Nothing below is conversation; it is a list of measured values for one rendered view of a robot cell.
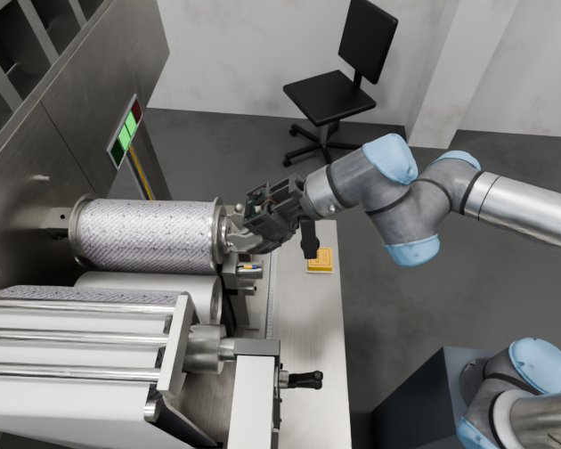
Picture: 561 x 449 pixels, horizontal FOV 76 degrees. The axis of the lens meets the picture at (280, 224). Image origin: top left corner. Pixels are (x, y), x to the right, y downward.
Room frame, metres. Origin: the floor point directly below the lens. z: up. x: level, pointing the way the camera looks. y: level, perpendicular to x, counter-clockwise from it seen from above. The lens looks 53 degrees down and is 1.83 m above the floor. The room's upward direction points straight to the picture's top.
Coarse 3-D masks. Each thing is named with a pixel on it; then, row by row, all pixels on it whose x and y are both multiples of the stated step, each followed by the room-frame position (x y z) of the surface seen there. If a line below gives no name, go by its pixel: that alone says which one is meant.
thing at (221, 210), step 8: (224, 208) 0.46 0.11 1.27; (80, 216) 0.41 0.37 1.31; (216, 216) 0.41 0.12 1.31; (80, 224) 0.40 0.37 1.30; (216, 224) 0.39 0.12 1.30; (80, 232) 0.38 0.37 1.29; (216, 232) 0.38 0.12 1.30; (80, 240) 0.37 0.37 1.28; (216, 240) 0.37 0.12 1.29; (80, 248) 0.37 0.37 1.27; (216, 248) 0.36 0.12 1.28; (216, 256) 0.35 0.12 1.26
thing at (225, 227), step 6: (222, 216) 0.43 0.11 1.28; (228, 216) 0.43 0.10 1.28; (222, 222) 0.41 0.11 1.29; (228, 222) 0.42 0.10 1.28; (222, 228) 0.40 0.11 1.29; (228, 228) 0.41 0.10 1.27; (222, 234) 0.39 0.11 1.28; (222, 240) 0.38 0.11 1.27; (228, 240) 0.41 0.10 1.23; (222, 246) 0.37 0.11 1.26; (222, 252) 0.38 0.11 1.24; (228, 252) 0.38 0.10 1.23
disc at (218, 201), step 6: (216, 198) 0.45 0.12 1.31; (216, 204) 0.44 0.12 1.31; (222, 204) 0.47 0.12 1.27; (210, 216) 0.40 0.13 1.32; (210, 222) 0.39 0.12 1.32; (210, 228) 0.38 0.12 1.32; (210, 234) 0.37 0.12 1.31; (210, 240) 0.36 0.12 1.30; (210, 246) 0.35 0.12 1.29; (210, 252) 0.35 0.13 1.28; (210, 258) 0.34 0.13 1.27; (210, 264) 0.34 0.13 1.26; (216, 264) 0.36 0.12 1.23; (216, 270) 0.35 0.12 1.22
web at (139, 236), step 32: (96, 224) 0.39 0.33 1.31; (128, 224) 0.39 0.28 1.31; (160, 224) 0.39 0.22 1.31; (192, 224) 0.39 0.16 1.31; (96, 256) 0.36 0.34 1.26; (128, 256) 0.35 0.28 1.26; (160, 256) 0.35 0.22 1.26; (192, 256) 0.35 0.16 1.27; (32, 288) 0.22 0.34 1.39; (64, 288) 0.23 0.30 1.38; (96, 288) 0.23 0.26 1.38; (192, 320) 0.23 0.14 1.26; (160, 352) 0.13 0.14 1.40; (160, 416) 0.09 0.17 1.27
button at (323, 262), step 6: (318, 252) 0.58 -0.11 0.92; (324, 252) 0.58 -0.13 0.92; (330, 252) 0.58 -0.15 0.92; (318, 258) 0.55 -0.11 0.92; (324, 258) 0.55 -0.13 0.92; (330, 258) 0.56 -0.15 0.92; (312, 264) 0.54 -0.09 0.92; (318, 264) 0.54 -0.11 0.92; (324, 264) 0.54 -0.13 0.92; (330, 264) 0.54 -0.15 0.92; (312, 270) 0.53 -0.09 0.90; (318, 270) 0.53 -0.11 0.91; (324, 270) 0.53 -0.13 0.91; (330, 270) 0.53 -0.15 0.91
